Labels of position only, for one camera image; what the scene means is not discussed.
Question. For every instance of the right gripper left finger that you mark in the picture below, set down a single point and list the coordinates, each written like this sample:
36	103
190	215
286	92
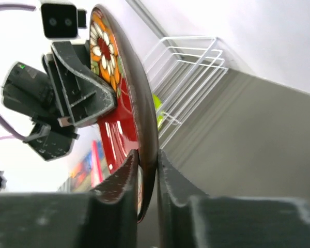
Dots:
103	217

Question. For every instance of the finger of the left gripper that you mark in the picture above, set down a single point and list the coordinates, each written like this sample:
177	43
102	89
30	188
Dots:
87	96

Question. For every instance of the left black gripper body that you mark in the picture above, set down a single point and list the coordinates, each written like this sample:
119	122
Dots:
34	93

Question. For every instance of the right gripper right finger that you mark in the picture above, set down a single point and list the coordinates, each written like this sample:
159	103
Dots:
188	217

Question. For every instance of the red floral plate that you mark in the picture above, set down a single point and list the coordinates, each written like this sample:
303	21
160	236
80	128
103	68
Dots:
132	125

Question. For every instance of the white wire dish rack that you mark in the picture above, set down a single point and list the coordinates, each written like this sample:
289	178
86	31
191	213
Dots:
182	71

